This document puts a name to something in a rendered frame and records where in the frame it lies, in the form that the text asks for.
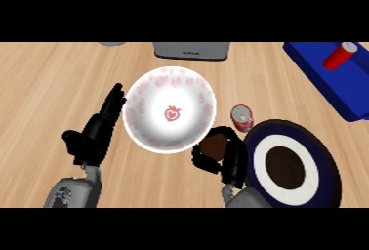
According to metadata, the dark blue and white plate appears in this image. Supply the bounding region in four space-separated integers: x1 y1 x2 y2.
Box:
242 118 342 209

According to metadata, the brown chocolate cupcake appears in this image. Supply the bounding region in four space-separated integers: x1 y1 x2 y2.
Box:
199 133 228 162

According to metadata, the grey round object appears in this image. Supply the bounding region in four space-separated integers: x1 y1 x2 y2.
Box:
96 41 128 48

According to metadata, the red can with pale end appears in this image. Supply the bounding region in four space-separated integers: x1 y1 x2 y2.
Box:
228 104 255 134

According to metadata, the blue box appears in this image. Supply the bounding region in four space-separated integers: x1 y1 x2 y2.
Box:
280 41 369 123

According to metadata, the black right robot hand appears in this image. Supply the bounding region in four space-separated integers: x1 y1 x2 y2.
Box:
190 126 249 189

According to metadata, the red bottle with white cap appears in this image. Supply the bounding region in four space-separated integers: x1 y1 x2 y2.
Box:
321 41 360 72

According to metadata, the grey appliance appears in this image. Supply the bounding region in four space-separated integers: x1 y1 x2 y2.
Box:
152 41 231 62

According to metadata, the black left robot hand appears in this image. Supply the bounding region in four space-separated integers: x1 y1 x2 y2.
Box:
60 82 127 168

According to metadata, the white bowl with strawberry print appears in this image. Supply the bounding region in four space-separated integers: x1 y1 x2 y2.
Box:
121 65 217 154

